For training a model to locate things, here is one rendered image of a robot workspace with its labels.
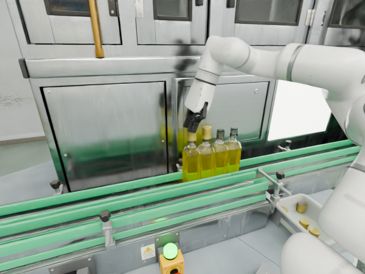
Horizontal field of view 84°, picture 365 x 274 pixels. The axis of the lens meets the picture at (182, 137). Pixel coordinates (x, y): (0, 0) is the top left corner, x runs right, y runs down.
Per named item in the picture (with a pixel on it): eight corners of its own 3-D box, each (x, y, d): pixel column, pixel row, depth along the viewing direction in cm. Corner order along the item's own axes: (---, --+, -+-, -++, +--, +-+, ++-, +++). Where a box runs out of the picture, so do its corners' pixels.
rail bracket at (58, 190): (72, 201, 79) (64, 172, 73) (69, 213, 73) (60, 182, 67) (60, 203, 77) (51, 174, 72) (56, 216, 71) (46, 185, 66)
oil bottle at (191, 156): (194, 187, 86) (195, 141, 77) (200, 195, 81) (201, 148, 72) (182, 190, 84) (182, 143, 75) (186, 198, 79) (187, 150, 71)
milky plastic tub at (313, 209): (299, 207, 92) (303, 192, 89) (350, 249, 73) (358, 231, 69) (268, 216, 87) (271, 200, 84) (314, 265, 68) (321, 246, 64)
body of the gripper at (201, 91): (190, 72, 68) (180, 104, 71) (203, 77, 59) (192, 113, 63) (209, 78, 71) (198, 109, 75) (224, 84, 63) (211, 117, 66)
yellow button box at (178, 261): (177, 256, 71) (177, 241, 68) (184, 277, 64) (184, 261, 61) (158, 262, 69) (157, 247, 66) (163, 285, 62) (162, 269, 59)
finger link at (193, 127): (193, 112, 67) (187, 131, 69) (196, 115, 64) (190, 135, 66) (201, 114, 68) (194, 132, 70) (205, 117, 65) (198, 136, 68)
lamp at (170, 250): (175, 245, 66) (175, 238, 65) (179, 257, 63) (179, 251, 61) (162, 249, 65) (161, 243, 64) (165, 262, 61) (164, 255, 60)
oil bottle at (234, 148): (230, 179, 91) (234, 136, 82) (237, 187, 86) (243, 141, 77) (219, 182, 89) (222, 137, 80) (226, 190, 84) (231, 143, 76)
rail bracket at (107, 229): (118, 241, 62) (112, 207, 57) (119, 263, 56) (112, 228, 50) (104, 245, 61) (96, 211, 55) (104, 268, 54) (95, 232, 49)
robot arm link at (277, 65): (286, 79, 45) (213, 64, 58) (301, 87, 54) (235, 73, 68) (302, 38, 43) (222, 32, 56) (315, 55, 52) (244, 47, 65)
